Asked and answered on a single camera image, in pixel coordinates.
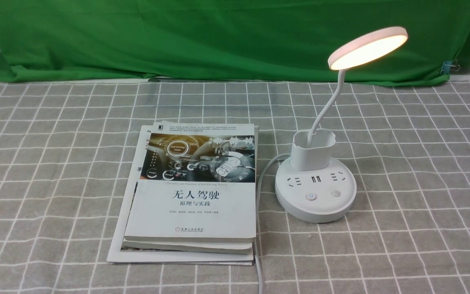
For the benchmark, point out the blue binder clip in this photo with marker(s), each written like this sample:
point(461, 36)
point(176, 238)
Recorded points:
point(449, 67)

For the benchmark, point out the bottom large white book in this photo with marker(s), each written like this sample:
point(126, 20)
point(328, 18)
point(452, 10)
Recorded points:
point(119, 253)

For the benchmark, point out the middle white book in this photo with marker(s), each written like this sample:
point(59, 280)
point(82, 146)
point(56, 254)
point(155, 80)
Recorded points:
point(186, 246)

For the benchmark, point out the white desk lamp power strip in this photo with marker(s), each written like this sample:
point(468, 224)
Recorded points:
point(311, 184)

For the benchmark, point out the green backdrop cloth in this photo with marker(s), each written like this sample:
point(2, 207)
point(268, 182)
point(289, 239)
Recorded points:
point(272, 40)

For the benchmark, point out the grey checked tablecloth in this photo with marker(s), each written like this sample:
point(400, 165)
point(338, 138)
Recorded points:
point(66, 151)

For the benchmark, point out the white self-driving book top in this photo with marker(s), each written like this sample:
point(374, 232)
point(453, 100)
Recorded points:
point(194, 204)

